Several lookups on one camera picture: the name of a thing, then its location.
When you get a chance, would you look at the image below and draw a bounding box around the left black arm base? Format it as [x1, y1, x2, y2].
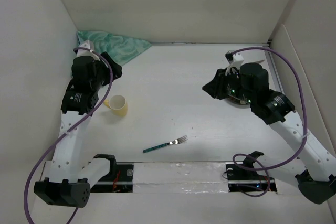
[91, 163, 134, 193]

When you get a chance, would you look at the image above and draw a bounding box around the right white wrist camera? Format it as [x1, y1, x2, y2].
[225, 51, 244, 71]

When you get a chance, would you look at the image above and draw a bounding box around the yellow mug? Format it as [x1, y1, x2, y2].
[103, 95, 128, 117]

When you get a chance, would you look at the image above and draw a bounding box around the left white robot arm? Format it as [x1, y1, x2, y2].
[34, 48, 122, 208]

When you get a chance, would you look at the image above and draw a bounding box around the fork with green handle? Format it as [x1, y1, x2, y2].
[142, 135, 188, 153]

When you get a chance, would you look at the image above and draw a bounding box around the green patterned cloth placemat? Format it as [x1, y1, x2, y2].
[77, 30, 152, 66]

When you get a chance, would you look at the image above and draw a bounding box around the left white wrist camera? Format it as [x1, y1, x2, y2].
[79, 40, 94, 50]

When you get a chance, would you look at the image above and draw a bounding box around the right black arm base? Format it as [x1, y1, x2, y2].
[222, 162, 277, 194]

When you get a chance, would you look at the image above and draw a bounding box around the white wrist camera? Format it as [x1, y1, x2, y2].
[79, 40, 94, 50]
[225, 51, 244, 71]

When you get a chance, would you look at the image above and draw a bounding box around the dark round plate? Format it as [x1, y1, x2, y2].
[228, 97, 249, 106]

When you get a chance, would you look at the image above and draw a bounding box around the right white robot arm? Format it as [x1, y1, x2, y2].
[202, 63, 335, 205]

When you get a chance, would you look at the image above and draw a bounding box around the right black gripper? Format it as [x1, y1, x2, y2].
[202, 67, 255, 104]

